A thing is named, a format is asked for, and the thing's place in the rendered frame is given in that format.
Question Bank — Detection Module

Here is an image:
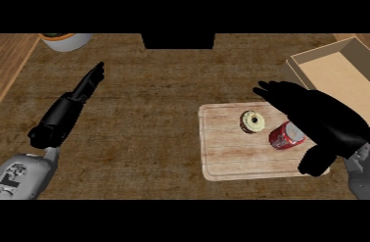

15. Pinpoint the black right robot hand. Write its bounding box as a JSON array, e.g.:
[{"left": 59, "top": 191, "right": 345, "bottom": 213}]
[{"left": 252, "top": 80, "right": 370, "bottom": 178}]

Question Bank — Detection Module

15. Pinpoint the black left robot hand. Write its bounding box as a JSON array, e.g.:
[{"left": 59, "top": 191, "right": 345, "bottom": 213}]
[{"left": 26, "top": 61, "right": 107, "bottom": 149}]

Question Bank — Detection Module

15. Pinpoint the cream frosted cupcake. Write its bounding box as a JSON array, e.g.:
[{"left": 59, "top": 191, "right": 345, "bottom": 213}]
[{"left": 238, "top": 110, "right": 266, "bottom": 135}]

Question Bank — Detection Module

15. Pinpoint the brown cardboard box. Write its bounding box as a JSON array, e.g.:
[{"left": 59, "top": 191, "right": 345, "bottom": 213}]
[{"left": 284, "top": 36, "right": 370, "bottom": 126}]

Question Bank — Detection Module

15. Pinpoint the pale wooden cutting board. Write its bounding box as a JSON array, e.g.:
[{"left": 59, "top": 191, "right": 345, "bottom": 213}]
[{"left": 196, "top": 101, "right": 333, "bottom": 182}]

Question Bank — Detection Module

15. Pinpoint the red can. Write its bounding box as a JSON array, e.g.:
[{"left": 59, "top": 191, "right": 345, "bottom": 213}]
[{"left": 266, "top": 120, "right": 306, "bottom": 151}]

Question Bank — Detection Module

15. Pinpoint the white pot with orange rim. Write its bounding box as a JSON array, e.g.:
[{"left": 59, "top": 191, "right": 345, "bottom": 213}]
[{"left": 37, "top": 32, "right": 94, "bottom": 53}]

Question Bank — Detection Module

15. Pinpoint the black rectangular block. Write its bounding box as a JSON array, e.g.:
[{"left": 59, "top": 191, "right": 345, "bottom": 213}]
[{"left": 140, "top": 32, "right": 216, "bottom": 50}]

